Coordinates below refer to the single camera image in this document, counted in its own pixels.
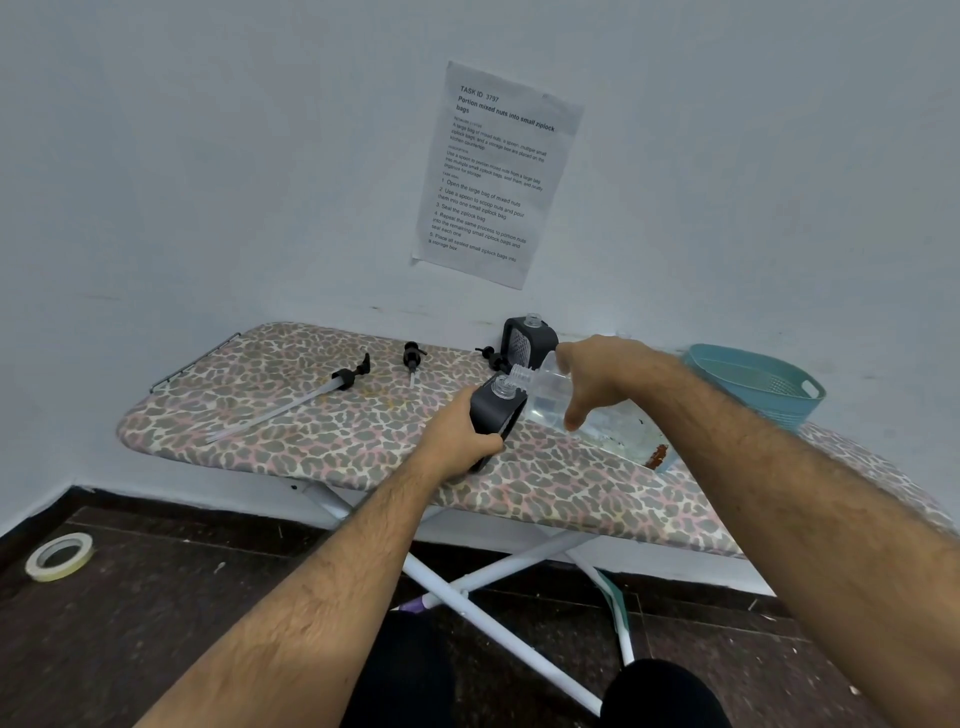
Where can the person's right hand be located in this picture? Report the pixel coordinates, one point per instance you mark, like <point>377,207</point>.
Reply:
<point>619,371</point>

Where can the person's left hand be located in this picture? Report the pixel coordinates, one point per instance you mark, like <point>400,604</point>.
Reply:
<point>450,446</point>

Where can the black square dispenser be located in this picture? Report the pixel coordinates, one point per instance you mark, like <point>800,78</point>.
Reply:
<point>544,341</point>
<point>495,412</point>

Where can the transparent bottle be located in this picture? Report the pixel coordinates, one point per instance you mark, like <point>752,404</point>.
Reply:
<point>547,394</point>

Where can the black pump with long tube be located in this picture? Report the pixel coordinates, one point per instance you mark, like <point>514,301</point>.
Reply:
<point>343,379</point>

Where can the person's right forearm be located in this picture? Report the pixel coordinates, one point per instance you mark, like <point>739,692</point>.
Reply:
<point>810,525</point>

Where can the person's left forearm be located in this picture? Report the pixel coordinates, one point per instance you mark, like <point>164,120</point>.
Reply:
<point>300,615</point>

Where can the person's left leg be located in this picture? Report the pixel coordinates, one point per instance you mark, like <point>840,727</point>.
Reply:
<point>405,675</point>

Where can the person's leg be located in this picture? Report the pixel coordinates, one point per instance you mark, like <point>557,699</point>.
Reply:
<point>405,675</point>
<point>664,701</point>

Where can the person's right leg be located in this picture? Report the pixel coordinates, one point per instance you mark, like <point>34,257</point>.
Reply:
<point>664,701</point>

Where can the small black pump head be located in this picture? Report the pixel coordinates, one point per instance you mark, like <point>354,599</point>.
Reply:
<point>412,356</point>
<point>495,360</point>

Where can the teal plastic basket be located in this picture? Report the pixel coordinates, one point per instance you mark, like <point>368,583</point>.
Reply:
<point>765,397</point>

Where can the leopard print ironing board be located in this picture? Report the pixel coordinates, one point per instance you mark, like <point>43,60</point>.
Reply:
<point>300,427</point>

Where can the white ironing board legs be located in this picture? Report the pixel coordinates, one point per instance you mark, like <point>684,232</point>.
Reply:
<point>495,630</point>

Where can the printed paper sheet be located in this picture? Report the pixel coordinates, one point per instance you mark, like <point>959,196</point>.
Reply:
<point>495,180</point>

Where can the white tape roll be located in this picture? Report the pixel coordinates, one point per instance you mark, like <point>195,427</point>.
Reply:
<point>46,576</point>

